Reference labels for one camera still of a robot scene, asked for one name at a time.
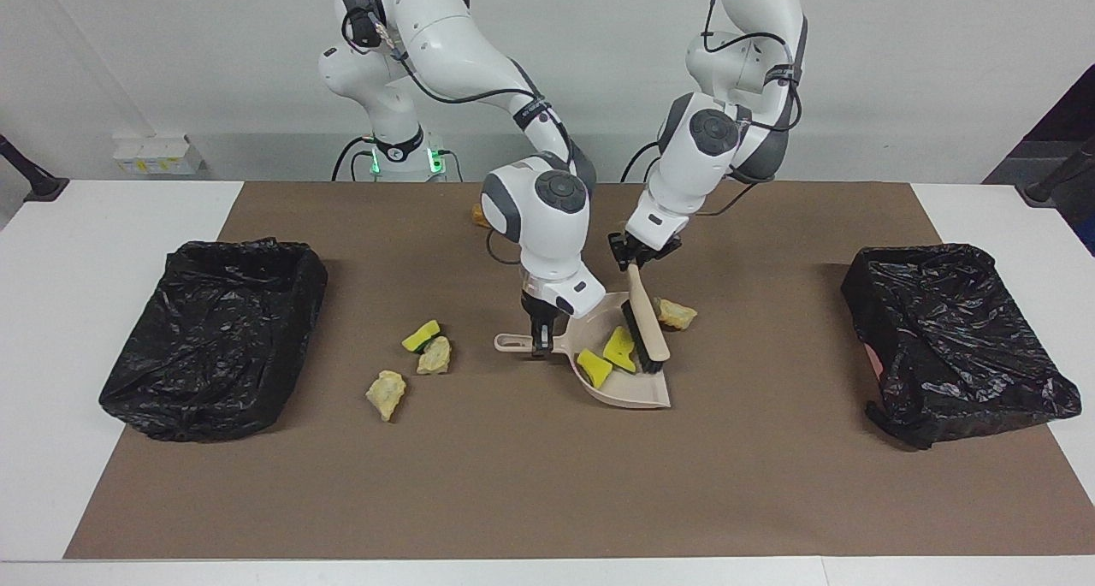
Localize small yellow sponge piece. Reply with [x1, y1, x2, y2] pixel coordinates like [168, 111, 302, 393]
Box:
[575, 347, 614, 389]

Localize beige angular foam chunk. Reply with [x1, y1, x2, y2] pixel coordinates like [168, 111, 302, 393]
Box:
[654, 297, 699, 331]

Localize large yellow sponge piece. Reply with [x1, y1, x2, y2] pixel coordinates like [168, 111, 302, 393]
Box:
[602, 325, 639, 374]

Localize beige hand brush black bristles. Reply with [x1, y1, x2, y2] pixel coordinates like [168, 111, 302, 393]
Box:
[619, 263, 673, 376]

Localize beige plastic dustpan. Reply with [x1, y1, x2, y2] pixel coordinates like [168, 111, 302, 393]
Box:
[494, 291, 673, 411]

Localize beige crumbly foam chunk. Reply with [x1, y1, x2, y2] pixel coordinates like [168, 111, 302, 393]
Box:
[416, 335, 453, 376]
[365, 369, 409, 423]

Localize yellow sponge with green side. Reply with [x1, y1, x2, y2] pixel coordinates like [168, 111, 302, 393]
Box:
[401, 318, 442, 354]

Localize black bag lined pink bin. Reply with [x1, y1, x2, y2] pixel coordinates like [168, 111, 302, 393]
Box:
[840, 243, 1084, 451]

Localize black bag lined trash bin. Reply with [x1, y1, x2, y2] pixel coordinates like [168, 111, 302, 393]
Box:
[98, 237, 329, 444]

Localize brown table mat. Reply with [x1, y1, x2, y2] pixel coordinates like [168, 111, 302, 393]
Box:
[64, 181, 1095, 560]

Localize black stand foot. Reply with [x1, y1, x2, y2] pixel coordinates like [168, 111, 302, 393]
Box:
[1015, 136, 1095, 210]
[0, 133, 70, 203]

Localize black left base cable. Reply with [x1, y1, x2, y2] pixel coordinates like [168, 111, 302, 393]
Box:
[620, 140, 666, 183]

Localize black base cable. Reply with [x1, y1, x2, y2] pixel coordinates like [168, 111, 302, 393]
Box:
[330, 134, 372, 183]
[620, 140, 666, 183]

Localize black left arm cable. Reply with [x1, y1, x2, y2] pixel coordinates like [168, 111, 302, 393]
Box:
[695, 0, 807, 221]

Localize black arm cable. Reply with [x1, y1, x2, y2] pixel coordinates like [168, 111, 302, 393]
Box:
[695, 0, 807, 221]
[340, 8, 572, 267]

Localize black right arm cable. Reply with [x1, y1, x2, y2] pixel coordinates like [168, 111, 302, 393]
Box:
[340, 8, 572, 267]

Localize black right base cable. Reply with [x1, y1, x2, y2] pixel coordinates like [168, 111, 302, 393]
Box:
[330, 134, 372, 183]

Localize white wall socket box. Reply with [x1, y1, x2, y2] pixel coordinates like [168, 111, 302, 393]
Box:
[112, 134, 207, 177]

